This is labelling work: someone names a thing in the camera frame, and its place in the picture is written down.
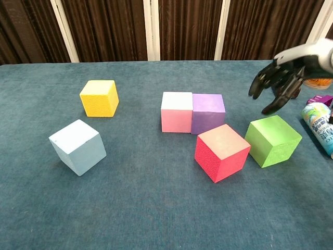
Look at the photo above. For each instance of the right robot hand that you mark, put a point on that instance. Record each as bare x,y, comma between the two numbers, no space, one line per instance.
307,60

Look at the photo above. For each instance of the green foam cube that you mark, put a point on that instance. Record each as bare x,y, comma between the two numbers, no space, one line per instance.
271,142

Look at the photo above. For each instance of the purple foam cube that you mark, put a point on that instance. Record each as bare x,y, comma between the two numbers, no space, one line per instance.
208,114

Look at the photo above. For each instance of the yellow foam cube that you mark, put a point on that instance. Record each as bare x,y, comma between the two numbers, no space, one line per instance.
99,100

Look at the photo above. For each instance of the orange snack cup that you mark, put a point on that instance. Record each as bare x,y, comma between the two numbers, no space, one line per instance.
320,84

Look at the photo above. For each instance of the small purple plastic block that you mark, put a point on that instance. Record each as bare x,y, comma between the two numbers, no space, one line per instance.
321,100

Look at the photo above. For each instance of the blue drink can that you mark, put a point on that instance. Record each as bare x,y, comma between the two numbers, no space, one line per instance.
318,130

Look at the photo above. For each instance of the red foam cube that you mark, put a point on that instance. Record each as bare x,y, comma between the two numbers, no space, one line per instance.
221,153

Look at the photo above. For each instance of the pale pink foam cube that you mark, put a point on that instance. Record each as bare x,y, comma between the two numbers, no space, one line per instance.
176,114

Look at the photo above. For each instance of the dark brown curtain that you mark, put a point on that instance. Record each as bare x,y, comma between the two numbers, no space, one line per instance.
112,28

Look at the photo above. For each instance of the teal table mat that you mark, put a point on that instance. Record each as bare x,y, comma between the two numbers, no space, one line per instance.
156,208

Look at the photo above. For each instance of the light blue foam cube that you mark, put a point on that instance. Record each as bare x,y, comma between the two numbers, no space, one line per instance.
78,148

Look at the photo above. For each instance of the white frame post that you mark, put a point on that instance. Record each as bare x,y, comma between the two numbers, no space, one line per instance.
222,31
65,31
318,23
152,31

